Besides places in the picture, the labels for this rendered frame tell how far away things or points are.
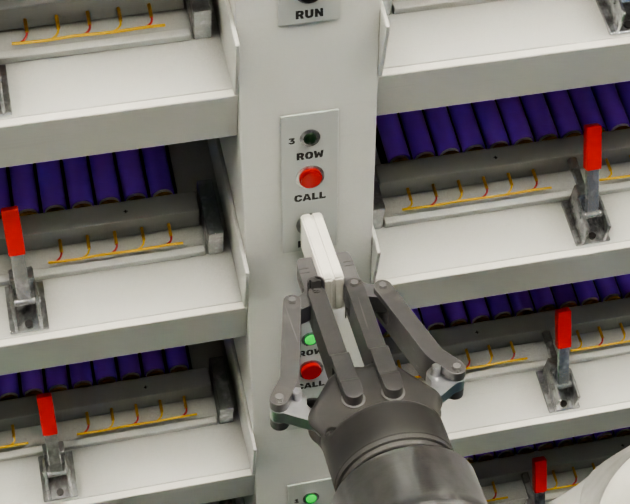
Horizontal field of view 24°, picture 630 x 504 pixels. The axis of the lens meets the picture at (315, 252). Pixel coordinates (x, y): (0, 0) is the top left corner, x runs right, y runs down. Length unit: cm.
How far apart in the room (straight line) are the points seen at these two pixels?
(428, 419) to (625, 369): 47
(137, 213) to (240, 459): 25
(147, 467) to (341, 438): 39
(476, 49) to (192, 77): 19
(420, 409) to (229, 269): 28
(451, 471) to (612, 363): 50
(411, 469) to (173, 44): 34
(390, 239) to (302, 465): 22
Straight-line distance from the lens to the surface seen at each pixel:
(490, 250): 113
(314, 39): 94
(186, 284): 109
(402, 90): 99
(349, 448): 86
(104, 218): 110
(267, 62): 95
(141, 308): 108
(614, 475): 72
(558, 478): 146
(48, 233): 109
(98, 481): 123
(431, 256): 112
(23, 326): 108
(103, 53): 98
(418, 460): 83
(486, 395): 128
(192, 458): 123
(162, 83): 96
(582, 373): 130
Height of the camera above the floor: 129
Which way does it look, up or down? 42 degrees down
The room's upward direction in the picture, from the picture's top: straight up
